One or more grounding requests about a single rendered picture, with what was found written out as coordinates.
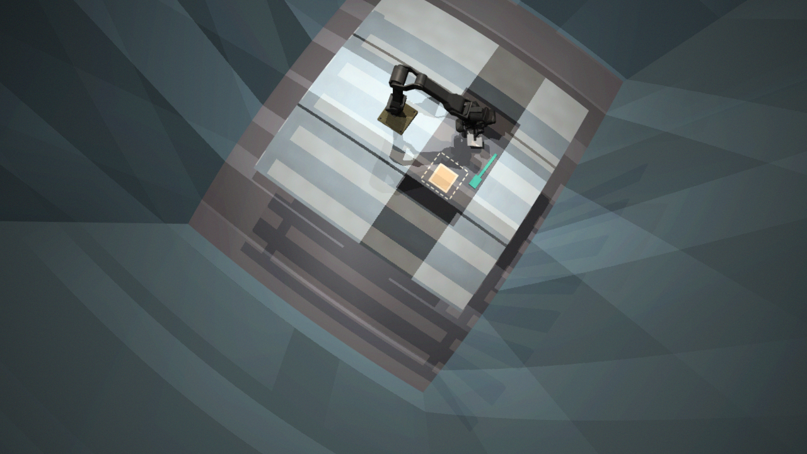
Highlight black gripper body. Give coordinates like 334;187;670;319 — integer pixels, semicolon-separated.
456;109;496;132

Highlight beige square tile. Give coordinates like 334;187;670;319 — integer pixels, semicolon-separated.
429;163;458;193

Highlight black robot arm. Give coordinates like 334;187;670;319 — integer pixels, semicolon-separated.
385;64;489;122

